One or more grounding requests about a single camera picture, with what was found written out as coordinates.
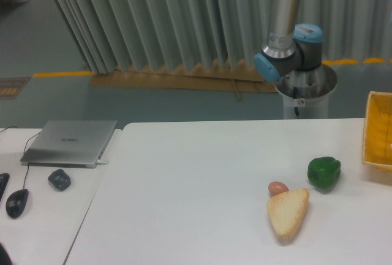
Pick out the brown cardboard sheet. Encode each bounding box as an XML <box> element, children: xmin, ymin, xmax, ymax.
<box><xmin>89</xmin><ymin>59</ymin><xmax>277</xmax><ymax>100</ymax></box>

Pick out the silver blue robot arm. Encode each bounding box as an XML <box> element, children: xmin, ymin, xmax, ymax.
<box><xmin>254</xmin><ymin>0</ymin><xmax>323</xmax><ymax>82</ymax></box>

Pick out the triangular toast slice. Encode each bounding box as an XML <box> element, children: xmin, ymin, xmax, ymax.
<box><xmin>267</xmin><ymin>188</ymin><xmax>310</xmax><ymax>241</ymax></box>

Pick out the black earbuds case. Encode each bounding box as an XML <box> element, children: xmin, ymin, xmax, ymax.
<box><xmin>48</xmin><ymin>169</ymin><xmax>72</xmax><ymax>192</ymax></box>

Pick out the brown egg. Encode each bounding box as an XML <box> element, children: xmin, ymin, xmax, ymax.
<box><xmin>268</xmin><ymin>181</ymin><xmax>289</xmax><ymax>196</ymax></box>

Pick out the green bell pepper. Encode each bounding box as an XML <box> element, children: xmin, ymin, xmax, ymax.
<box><xmin>307</xmin><ymin>157</ymin><xmax>341</xmax><ymax>190</ymax></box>

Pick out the dark object at bottom corner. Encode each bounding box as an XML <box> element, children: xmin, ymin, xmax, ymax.
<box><xmin>0</xmin><ymin>244</ymin><xmax>13</xmax><ymax>265</ymax></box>

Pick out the white laptop plug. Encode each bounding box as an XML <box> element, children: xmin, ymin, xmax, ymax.
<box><xmin>96</xmin><ymin>160</ymin><xmax>110</xmax><ymax>166</ymax></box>

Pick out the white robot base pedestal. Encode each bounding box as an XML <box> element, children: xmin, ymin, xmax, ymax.
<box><xmin>276</xmin><ymin>64</ymin><xmax>337</xmax><ymax>119</ymax></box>

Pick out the yellow plastic basket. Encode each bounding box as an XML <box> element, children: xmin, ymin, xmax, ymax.
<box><xmin>362</xmin><ymin>91</ymin><xmax>392</xmax><ymax>173</ymax></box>

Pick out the black keyboard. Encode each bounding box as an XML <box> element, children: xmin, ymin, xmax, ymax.
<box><xmin>0</xmin><ymin>173</ymin><xmax>10</xmax><ymax>201</ymax></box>

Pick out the silver laptop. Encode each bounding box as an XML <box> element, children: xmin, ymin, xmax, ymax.
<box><xmin>20</xmin><ymin>120</ymin><xmax>117</xmax><ymax>168</ymax></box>

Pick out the grey-green curtain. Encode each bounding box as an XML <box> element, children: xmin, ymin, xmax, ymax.
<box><xmin>54</xmin><ymin>0</ymin><xmax>391</xmax><ymax>73</ymax></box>

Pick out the black computer mouse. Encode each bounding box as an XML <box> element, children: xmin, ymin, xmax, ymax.
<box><xmin>6</xmin><ymin>188</ymin><xmax>29</xmax><ymax>219</ymax></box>

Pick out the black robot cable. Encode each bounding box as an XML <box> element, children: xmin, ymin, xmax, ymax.
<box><xmin>292</xmin><ymin>86</ymin><xmax>300</xmax><ymax>119</ymax></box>

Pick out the mouse cable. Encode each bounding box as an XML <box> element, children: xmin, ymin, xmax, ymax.
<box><xmin>0</xmin><ymin>125</ymin><xmax>42</xmax><ymax>191</ymax></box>

